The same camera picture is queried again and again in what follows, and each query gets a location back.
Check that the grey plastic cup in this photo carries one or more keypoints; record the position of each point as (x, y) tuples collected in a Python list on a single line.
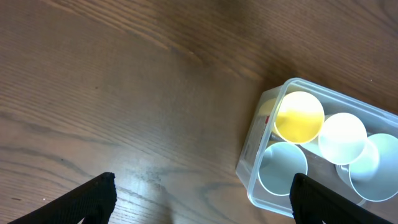
[(280, 162)]

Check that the yellow plastic cup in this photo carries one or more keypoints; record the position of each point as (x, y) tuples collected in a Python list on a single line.
[(300, 118)]

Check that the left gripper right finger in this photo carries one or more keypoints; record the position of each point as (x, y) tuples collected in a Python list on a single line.
[(313, 203)]

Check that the white plastic cup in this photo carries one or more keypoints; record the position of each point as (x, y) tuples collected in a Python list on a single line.
[(341, 139)]

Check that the grey plastic bowl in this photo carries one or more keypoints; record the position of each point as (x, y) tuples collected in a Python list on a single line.
[(373, 176)]

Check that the clear plastic container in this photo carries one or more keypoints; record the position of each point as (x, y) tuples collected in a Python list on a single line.
[(260, 135)]

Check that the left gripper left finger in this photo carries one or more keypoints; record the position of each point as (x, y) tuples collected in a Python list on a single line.
[(93, 202)]

